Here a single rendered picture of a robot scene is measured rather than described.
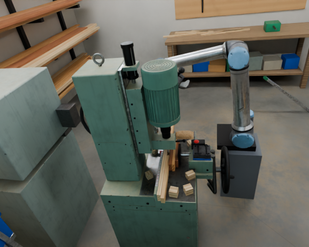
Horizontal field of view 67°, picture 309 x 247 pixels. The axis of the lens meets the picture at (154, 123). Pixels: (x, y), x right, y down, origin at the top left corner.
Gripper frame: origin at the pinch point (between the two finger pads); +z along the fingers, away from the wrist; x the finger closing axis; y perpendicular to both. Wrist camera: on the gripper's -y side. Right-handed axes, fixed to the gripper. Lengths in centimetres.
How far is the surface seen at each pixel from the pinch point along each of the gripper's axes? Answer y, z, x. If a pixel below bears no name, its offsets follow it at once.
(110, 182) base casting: -74, -19, -2
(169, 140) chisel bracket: -33.6, 4.0, 11.8
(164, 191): -58, 16, 18
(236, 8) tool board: 220, -210, 69
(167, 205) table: -64, 16, 24
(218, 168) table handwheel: -33, 1, 48
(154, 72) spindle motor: -12.4, 28.2, -18.1
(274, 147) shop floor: 28, -97, 159
